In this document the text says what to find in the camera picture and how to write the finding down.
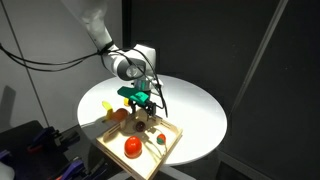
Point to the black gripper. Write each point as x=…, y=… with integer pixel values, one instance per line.
x=141, y=104

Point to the dark purple plum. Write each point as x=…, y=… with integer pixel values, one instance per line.
x=140, y=126

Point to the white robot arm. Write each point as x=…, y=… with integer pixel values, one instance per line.
x=116, y=63

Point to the wooden slatted crate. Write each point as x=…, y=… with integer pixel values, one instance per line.
x=153, y=156

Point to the small yellow peach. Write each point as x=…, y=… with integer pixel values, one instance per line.
x=126, y=102

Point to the orange fruit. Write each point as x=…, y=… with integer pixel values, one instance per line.
x=119, y=115

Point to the red strawberry green top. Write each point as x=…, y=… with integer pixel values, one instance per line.
x=161, y=139

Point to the yellow banana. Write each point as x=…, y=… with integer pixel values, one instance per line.
x=107, y=108

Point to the red tomato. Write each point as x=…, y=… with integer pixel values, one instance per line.
x=133, y=147

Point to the black blue clamp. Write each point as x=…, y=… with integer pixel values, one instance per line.
x=43, y=138

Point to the white rounded object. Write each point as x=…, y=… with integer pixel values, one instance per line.
x=6, y=171

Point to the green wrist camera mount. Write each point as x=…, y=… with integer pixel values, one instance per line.
x=133, y=94

